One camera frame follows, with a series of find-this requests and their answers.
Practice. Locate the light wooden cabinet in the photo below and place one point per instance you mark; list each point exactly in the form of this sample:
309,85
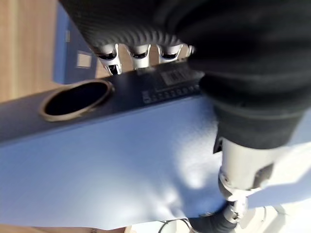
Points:
24,48

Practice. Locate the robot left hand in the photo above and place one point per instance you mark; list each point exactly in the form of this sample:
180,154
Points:
243,60

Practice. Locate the blue file folder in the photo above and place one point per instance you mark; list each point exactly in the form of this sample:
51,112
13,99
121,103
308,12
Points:
70,70
97,157

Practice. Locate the blue file folder, white label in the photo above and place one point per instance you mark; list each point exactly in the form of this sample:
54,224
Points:
70,70

